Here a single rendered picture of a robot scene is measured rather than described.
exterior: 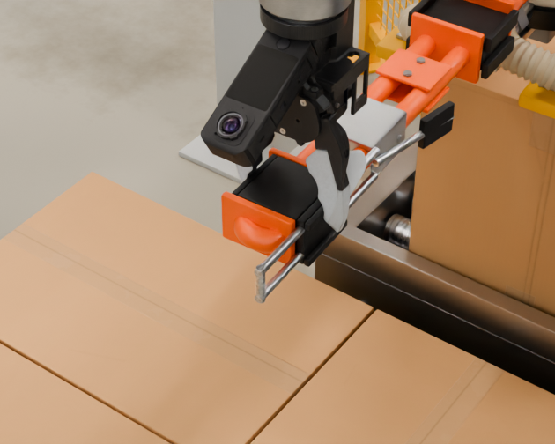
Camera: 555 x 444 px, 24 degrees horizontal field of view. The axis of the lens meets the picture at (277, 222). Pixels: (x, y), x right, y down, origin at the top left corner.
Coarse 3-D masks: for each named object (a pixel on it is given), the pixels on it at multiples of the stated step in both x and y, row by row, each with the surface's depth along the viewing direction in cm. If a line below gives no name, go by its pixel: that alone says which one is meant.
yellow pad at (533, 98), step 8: (528, 88) 149; (536, 88) 149; (544, 88) 149; (520, 96) 148; (528, 96) 148; (536, 96) 148; (544, 96) 148; (552, 96) 148; (520, 104) 149; (528, 104) 148; (536, 104) 148; (544, 104) 147; (552, 104) 147; (536, 112) 148; (544, 112) 148; (552, 112) 147
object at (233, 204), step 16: (272, 160) 117; (288, 160) 117; (304, 160) 117; (256, 176) 115; (272, 176) 115; (288, 176) 115; (304, 176) 115; (224, 192) 113; (240, 192) 113; (256, 192) 113; (272, 192) 113; (288, 192) 113; (304, 192) 113; (224, 208) 114; (240, 208) 112; (256, 208) 111; (272, 208) 112; (288, 208) 112; (304, 208) 112; (224, 224) 115; (272, 224) 111; (288, 224) 110; (288, 256) 112
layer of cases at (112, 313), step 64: (64, 192) 224; (128, 192) 224; (0, 256) 211; (64, 256) 211; (128, 256) 211; (192, 256) 211; (256, 256) 211; (0, 320) 200; (64, 320) 200; (128, 320) 200; (192, 320) 200; (256, 320) 200; (320, 320) 200; (384, 320) 200; (0, 384) 189; (64, 384) 189; (128, 384) 189; (192, 384) 189; (256, 384) 189; (320, 384) 189; (384, 384) 189; (448, 384) 189; (512, 384) 189
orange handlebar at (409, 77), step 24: (408, 48) 134; (432, 48) 135; (456, 48) 133; (384, 72) 129; (408, 72) 129; (432, 72) 129; (456, 72) 132; (384, 96) 128; (408, 96) 127; (432, 96) 128; (408, 120) 125; (312, 144) 121; (240, 240) 112; (264, 240) 111
